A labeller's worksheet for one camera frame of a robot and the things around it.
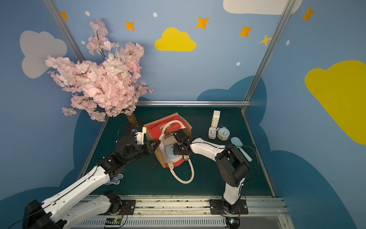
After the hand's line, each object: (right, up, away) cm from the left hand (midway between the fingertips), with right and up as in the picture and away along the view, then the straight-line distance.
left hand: (160, 140), depth 74 cm
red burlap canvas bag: (0, +5, +10) cm, 11 cm away
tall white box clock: (+35, +11, +27) cm, 46 cm away
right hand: (+9, -8, +18) cm, 22 cm away
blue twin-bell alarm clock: (+41, +1, +27) cm, 49 cm away
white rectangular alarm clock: (+34, +2, +30) cm, 45 cm away
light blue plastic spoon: (+52, -5, +27) cm, 58 cm away
